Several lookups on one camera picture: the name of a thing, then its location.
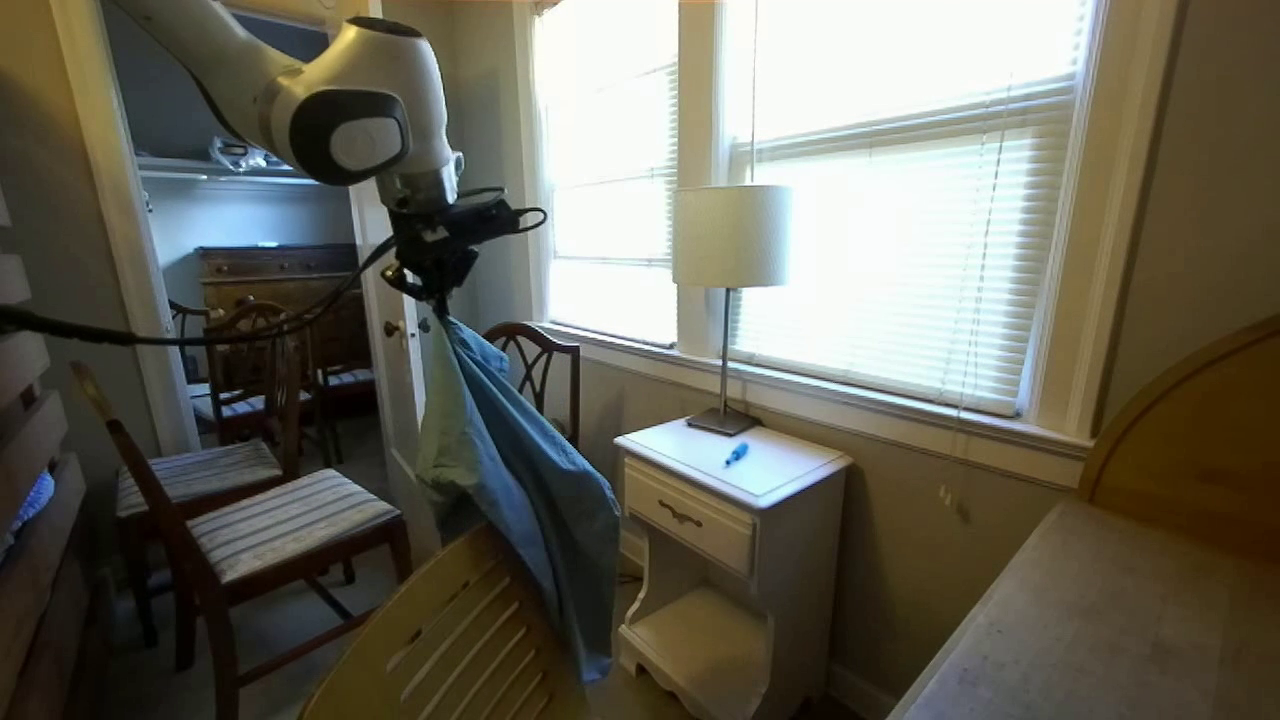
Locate light wooden slatted chair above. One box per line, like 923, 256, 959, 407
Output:
294, 525, 697, 720

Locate white framed window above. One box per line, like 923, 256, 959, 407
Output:
510, 0, 1188, 493

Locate dark wooden striped-seat chair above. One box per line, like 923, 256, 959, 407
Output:
72, 354, 414, 720
112, 297, 316, 645

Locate white window blinds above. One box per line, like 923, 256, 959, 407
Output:
532, 0, 1103, 421

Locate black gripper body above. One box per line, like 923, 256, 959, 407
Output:
378, 190, 478, 299

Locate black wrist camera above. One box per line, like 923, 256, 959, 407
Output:
451, 197, 553, 249

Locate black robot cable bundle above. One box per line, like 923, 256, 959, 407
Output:
0, 241, 402, 354

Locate arched lattice back wooden chair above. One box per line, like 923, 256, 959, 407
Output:
478, 314, 587, 452

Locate blue cloth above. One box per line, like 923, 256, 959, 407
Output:
413, 309, 622, 693

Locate white nightstand with drawer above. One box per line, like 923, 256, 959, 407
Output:
613, 413, 857, 720

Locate dark wooden dresser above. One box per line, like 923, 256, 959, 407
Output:
196, 241, 365, 322

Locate dark wooden dining chair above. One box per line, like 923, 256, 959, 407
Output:
302, 286, 378, 465

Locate white shade table lamp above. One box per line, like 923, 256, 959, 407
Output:
666, 178, 796, 441

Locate bed with beige cover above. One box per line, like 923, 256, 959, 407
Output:
888, 314, 1280, 720

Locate wooden slatted shelf unit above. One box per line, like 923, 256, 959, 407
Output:
0, 197, 112, 720

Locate white door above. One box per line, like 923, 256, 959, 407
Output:
346, 185, 447, 562

